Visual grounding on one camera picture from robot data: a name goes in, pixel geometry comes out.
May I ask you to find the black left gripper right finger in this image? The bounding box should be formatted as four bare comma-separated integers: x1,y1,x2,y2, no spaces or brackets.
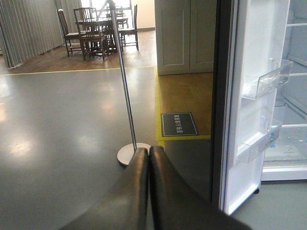
149,146,250,230

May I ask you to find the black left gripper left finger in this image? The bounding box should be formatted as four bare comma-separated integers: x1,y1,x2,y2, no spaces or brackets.
62,148,149,230

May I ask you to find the refrigerator door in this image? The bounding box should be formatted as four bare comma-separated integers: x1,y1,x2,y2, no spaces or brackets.
211,0,290,215

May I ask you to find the silver stanchion pole stand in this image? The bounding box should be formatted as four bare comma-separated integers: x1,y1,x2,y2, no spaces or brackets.
105,0,150,167

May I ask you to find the dark floor sign sticker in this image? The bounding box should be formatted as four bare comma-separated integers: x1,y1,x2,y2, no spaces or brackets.
161,112,199,137

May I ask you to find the clear middle door bin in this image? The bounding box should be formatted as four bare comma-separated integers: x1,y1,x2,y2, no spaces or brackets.
236,119,282,163

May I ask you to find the clear door bin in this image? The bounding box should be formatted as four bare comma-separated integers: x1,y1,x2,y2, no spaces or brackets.
236,119,282,163
242,59,293,100

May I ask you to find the dark grey refrigerator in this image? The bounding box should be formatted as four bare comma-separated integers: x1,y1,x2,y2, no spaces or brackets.
262,0,307,181

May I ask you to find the clear upper door bin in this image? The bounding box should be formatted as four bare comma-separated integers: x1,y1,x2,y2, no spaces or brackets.
242,59,293,100

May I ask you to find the wooden dining chair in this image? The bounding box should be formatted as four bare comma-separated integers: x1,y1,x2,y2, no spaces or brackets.
73,7,108,60

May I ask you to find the white cabinet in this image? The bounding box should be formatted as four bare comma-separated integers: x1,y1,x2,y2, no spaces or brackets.
154,0,217,75

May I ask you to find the wooden dining table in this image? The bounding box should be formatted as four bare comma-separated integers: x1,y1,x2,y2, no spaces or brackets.
98,18,117,57

